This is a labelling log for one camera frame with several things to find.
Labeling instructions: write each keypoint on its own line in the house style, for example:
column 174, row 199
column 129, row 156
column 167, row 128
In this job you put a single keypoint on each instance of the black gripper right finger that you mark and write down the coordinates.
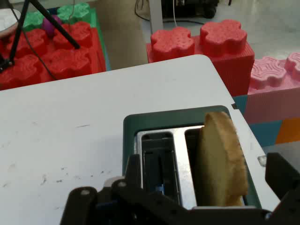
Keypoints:
column 280, row 178

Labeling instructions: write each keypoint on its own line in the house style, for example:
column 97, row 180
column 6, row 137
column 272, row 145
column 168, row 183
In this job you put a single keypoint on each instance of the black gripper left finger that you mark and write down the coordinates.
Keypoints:
column 131, row 187

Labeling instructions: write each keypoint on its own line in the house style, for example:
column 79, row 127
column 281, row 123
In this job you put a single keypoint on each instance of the orange foam block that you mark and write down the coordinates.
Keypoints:
column 289, row 131

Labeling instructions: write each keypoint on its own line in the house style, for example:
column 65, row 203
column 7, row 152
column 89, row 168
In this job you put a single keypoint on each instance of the blue foam block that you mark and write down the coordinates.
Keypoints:
column 262, row 132

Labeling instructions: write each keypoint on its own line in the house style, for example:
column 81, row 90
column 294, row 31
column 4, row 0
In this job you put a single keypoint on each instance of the slice of toast bread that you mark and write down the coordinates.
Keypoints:
column 218, row 161

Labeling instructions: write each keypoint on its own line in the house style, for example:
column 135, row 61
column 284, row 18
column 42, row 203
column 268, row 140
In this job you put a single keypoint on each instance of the teal two-slot toaster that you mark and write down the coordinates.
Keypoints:
column 159, row 122

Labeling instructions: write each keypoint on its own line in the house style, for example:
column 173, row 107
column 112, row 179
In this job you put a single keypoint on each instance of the pink foam block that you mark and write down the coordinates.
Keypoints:
column 274, row 93

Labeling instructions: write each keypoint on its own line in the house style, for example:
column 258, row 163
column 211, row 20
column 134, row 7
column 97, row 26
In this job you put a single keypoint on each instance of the large red foam block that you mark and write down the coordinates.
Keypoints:
column 63, row 58

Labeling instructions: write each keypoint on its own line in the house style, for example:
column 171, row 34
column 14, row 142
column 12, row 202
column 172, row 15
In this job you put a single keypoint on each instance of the small red foam block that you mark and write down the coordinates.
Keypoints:
column 211, row 47

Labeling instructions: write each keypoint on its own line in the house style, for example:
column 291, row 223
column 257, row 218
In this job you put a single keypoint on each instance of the purple ball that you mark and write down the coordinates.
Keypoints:
column 49, row 25

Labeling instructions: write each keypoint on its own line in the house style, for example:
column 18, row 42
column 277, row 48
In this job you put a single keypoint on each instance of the green foam block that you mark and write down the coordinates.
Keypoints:
column 75, row 12

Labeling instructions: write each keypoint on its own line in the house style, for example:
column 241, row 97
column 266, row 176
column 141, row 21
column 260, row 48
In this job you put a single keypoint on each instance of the black wheeled equipment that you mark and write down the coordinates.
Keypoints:
column 189, row 8

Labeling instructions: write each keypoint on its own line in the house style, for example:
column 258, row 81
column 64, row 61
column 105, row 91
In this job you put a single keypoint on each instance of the black tripod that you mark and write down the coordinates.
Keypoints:
column 21, row 25

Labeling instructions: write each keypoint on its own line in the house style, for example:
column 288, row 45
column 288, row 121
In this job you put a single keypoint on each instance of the white bowl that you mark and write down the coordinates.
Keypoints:
column 5, row 20

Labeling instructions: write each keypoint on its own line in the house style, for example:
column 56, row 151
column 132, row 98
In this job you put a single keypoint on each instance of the grey metal post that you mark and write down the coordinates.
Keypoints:
column 155, row 16

